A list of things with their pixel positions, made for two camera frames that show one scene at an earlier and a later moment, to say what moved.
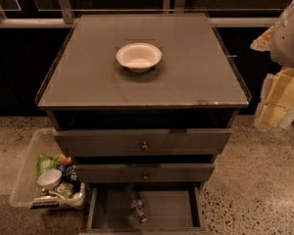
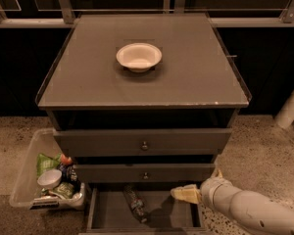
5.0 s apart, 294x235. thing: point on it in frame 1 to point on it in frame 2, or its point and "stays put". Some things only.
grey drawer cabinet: (145, 105) stays put
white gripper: (288, 43) to (208, 188)
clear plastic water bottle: (136, 204) stays put
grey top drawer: (142, 141) stays put
